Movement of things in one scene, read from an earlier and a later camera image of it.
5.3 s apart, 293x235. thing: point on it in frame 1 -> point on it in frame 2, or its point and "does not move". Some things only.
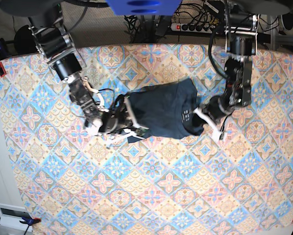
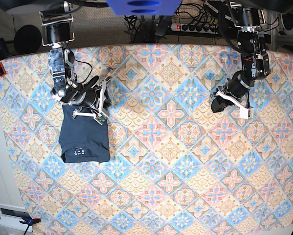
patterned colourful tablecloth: [70, 182] does not move
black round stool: [24, 41] does not move
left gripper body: [124, 121] -> [92, 106]
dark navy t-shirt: [161, 111] -> [83, 138]
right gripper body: [197, 124] -> [218, 104]
